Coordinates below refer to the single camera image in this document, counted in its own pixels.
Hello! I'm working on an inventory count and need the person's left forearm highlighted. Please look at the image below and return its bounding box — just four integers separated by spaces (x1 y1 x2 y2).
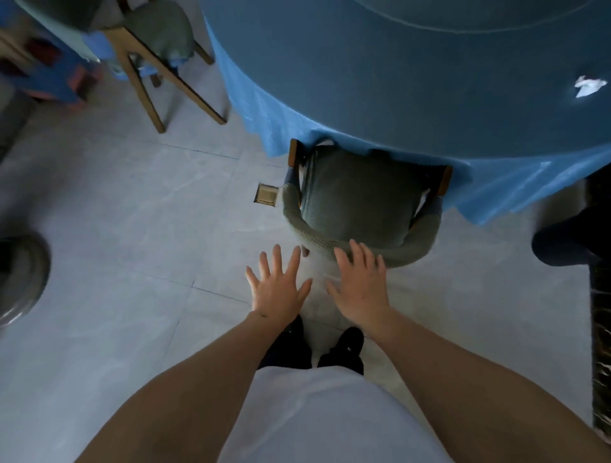
74 311 289 463

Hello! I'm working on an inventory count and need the person's black shoe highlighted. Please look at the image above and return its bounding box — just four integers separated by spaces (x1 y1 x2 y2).
317 326 365 376
258 315 313 370

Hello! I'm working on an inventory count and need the green upholstered wooden chair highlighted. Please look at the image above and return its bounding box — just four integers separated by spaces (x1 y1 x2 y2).
99 0 228 134
282 138 453 269

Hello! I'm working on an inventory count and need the person's white shirt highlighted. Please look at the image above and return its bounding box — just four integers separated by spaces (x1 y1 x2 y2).
217 365 454 463

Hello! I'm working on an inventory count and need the grey round stool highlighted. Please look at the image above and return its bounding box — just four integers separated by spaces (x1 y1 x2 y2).
0 233 52 328

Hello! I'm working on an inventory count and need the person's right hand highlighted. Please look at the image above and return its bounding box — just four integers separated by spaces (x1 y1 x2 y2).
326 239 391 330

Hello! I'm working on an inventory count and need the person's left hand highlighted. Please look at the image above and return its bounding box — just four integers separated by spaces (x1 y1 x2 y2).
245 244 313 325

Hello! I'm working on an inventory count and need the brass floor socket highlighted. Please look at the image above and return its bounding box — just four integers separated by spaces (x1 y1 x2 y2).
254 183 280 207

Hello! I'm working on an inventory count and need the blue tablecloth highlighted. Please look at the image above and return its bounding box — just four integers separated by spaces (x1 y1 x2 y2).
200 0 611 226
0 0 125 103

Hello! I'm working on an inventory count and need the person's black right shoe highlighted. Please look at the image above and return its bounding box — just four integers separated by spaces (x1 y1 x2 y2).
317 326 365 376

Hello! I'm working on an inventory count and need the crumpled white tissue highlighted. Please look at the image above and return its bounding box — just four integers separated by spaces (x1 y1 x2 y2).
574 75 608 99

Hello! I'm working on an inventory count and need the person's black left shoe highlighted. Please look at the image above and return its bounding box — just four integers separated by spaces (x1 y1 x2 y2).
258 315 313 370

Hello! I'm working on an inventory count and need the person's right forearm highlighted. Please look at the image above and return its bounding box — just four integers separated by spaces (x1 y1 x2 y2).
365 308 611 463

